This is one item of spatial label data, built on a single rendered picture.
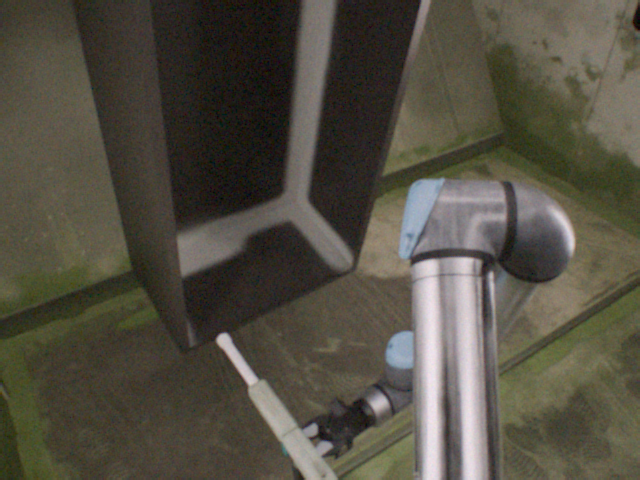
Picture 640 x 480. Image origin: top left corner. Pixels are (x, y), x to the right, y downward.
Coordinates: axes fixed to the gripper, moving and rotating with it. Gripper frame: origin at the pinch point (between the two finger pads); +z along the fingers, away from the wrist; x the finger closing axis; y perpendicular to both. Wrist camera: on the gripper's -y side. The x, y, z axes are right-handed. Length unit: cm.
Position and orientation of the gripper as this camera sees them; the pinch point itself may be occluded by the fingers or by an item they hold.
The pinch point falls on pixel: (295, 454)
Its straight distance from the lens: 128.3
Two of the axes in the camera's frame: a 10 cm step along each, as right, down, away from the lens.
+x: -5.9, -5.4, 6.0
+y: 0.0, 7.4, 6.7
